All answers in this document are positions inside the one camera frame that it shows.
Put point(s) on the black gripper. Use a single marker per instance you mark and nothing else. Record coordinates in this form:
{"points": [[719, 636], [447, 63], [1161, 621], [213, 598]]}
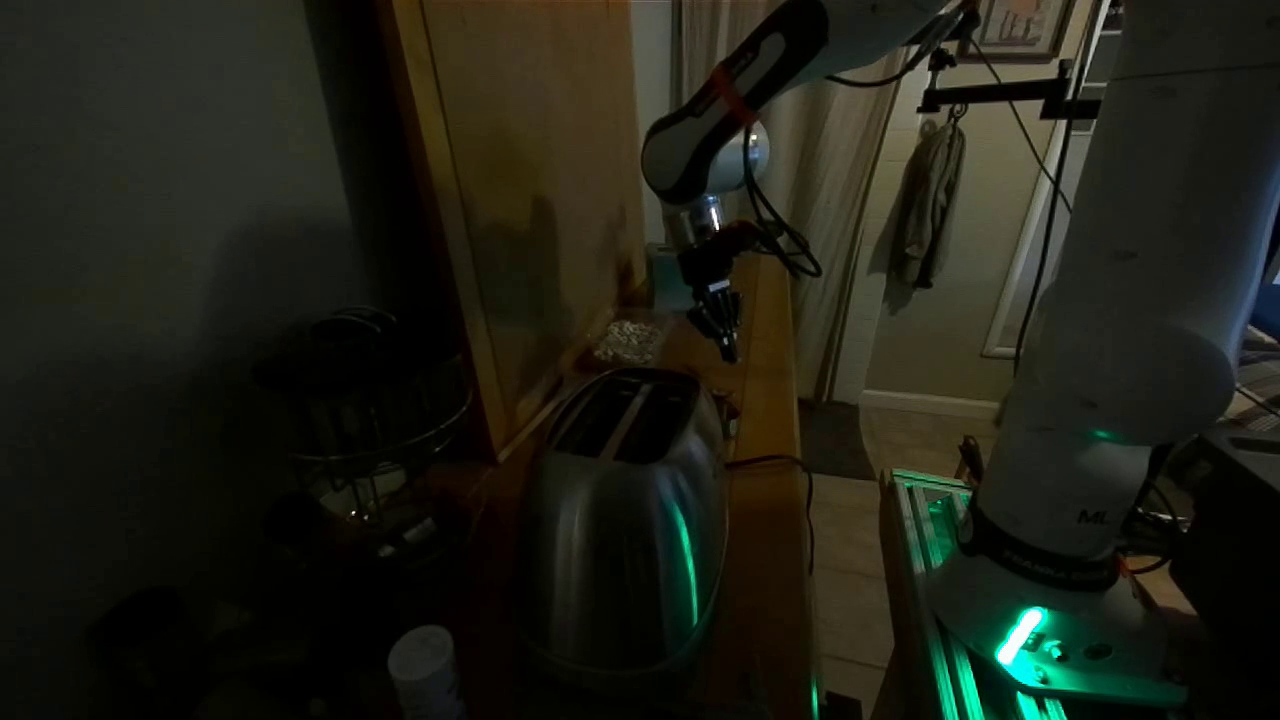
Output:
{"points": [[710, 267]]}

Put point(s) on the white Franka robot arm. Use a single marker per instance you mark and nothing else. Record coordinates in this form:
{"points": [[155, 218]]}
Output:
{"points": [[1134, 333]]}

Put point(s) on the clear dish with white pieces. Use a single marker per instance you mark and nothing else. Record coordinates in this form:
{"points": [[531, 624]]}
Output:
{"points": [[633, 343]]}

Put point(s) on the wooden cabinet side panel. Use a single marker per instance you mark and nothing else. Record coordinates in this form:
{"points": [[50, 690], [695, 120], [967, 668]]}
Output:
{"points": [[535, 202]]}

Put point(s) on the silver two-slot toaster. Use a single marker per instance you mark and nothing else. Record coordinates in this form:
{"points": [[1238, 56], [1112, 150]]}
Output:
{"points": [[622, 532]]}

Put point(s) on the hanging grey towel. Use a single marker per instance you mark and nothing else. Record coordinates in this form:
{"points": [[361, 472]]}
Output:
{"points": [[924, 202]]}

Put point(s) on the white cylindrical cup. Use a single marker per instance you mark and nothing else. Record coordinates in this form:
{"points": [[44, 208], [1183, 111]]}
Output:
{"points": [[427, 666]]}

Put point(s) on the black equipment box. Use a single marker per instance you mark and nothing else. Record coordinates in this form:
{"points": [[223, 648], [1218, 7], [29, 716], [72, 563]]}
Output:
{"points": [[1240, 532]]}

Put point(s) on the dark round container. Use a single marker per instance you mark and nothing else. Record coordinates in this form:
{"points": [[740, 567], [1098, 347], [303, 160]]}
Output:
{"points": [[146, 654]]}

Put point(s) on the aluminium frame with green light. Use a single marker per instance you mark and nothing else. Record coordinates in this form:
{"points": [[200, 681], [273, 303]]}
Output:
{"points": [[924, 532]]}

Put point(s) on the white door frame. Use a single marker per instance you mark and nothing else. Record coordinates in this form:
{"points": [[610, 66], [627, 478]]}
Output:
{"points": [[1032, 267]]}

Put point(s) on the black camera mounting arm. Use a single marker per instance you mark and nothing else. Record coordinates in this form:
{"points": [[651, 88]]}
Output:
{"points": [[1001, 98]]}

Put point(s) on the framed wall picture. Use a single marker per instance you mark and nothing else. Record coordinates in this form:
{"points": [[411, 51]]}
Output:
{"points": [[1020, 24]]}

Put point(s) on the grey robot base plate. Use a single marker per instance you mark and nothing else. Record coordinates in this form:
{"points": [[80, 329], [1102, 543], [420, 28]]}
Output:
{"points": [[1064, 643]]}

